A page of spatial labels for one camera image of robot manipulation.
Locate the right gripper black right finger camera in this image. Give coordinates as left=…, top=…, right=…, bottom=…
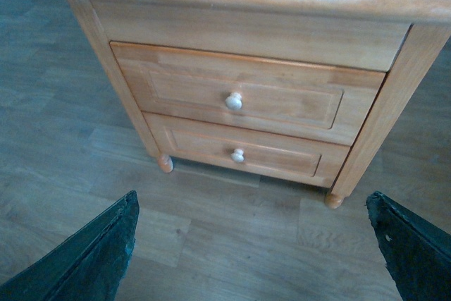
left=366, top=191, right=450, bottom=300

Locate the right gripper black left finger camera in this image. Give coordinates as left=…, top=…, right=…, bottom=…
left=1, top=190, right=140, bottom=300

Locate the wooden drawer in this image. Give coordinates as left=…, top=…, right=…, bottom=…
left=110, top=42, right=385, bottom=146
left=144, top=113, right=349, bottom=188

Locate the lower drawer round knob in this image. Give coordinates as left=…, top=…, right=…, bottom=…
left=230, top=149, right=245, bottom=163

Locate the drawer round knob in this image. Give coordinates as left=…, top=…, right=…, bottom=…
left=230, top=149, right=245, bottom=163
left=225, top=92, right=242, bottom=111

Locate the upper drawer round knob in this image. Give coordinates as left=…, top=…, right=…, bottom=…
left=225, top=92, right=242, bottom=111

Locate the wooden nightstand cabinet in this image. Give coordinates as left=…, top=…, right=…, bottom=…
left=67, top=0, right=450, bottom=208

